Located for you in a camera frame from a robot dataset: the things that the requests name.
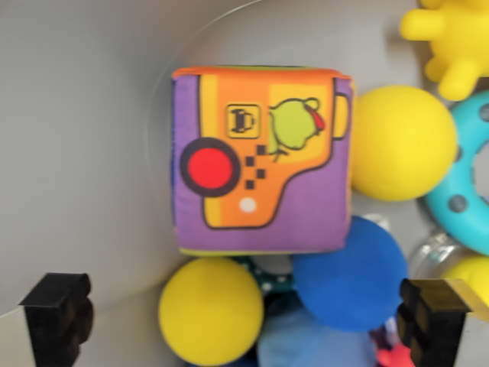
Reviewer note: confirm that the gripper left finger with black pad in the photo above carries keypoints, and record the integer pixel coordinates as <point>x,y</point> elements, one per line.
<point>57,325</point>

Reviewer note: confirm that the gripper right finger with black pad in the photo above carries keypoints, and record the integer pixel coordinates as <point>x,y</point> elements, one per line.
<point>431,325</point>

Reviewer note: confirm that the purple orange taxi fabric cube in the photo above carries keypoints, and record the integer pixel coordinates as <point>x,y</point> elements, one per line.
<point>263,164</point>

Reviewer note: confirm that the gray plastic bin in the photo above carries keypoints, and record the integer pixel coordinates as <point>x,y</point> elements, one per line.
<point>76,153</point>

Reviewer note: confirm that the yellow ball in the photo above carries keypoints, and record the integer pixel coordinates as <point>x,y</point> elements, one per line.
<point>468,273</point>
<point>210,309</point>
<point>405,143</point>

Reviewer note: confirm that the clear glass jar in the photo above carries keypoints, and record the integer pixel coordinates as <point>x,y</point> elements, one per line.
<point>431,252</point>

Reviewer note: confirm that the blue ball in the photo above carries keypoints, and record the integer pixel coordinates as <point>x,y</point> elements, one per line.
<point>349,273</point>

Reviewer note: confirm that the light blue foam block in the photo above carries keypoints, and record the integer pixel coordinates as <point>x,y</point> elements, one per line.
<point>305,344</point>

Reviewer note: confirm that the dark teal dotted toy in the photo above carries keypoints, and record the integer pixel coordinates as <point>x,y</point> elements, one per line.
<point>275,283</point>

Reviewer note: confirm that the yellow spiky rubber toy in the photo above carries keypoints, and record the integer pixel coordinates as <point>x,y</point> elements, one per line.
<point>451,42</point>

